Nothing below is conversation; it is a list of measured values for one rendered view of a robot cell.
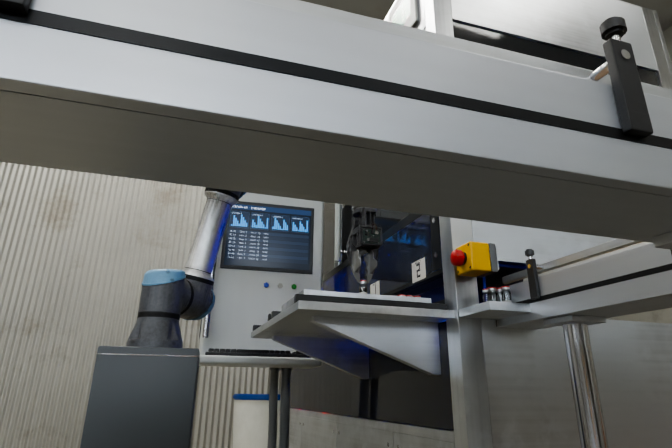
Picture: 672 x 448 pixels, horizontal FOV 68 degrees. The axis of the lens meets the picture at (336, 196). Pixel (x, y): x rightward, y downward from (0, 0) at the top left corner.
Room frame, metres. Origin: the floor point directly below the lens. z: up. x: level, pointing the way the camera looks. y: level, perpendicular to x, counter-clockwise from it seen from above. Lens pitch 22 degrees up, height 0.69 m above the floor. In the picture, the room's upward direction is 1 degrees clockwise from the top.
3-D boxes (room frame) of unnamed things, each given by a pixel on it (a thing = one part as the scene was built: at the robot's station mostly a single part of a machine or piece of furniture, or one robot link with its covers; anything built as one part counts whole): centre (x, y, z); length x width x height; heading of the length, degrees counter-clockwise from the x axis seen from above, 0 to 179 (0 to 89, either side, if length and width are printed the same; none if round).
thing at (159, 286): (1.46, 0.50, 0.96); 0.13 x 0.12 x 0.14; 162
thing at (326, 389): (2.25, 0.01, 0.73); 1.98 x 0.01 x 0.25; 18
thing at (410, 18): (1.44, -0.23, 1.96); 0.21 x 0.01 x 0.21; 18
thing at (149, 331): (1.46, 0.50, 0.84); 0.15 x 0.15 x 0.10
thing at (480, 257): (1.20, -0.35, 0.99); 0.08 x 0.07 x 0.07; 108
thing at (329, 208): (2.46, 0.07, 1.50); 0.49 x 0.01 x 0.59; 18
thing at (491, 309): (1.20, -0.39, 0.87); 0.14 x 0.13 x 0.02; 108
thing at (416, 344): (1.30, -0.11, 0.79); 0.34 x 0.03 x 0.13; 108
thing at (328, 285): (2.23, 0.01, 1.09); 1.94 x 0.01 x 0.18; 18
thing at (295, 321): (1.54, -0.04, 0.87); 0.70 x 0.48 x 0.02; 18
